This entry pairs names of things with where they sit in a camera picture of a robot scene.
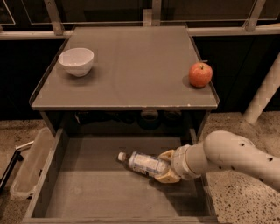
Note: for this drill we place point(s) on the red apple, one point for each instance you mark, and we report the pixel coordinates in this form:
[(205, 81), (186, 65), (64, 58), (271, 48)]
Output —
[(200, 74)]

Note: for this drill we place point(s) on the open grey top drawer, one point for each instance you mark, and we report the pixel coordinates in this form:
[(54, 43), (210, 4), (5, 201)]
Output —
[(82, 183)]

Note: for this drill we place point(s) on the tape roll under top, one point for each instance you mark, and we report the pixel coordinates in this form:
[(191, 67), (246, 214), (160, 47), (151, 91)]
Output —
[(148, 120)]

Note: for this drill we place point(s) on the white ceramic bowl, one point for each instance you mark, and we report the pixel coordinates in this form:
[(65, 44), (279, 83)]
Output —
[(77, 61)]

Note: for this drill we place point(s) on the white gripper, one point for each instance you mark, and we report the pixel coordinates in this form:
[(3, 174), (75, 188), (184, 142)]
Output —
[(179, 161)]

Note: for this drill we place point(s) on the grey cabinet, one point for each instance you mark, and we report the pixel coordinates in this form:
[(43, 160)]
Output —
[(135, 68)]

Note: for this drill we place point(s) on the metal railing frame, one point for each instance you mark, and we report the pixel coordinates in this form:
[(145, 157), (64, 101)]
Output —
[(57, 19)]

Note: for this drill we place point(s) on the clear plastic bin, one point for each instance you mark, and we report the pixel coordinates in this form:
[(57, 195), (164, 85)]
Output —
[(25, 182)]

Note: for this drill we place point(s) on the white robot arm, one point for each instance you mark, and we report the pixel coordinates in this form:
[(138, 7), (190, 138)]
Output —
[(220, 151)]

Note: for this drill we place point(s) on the blue plastic bottle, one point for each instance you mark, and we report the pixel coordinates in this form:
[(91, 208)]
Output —
[(145, 164)]

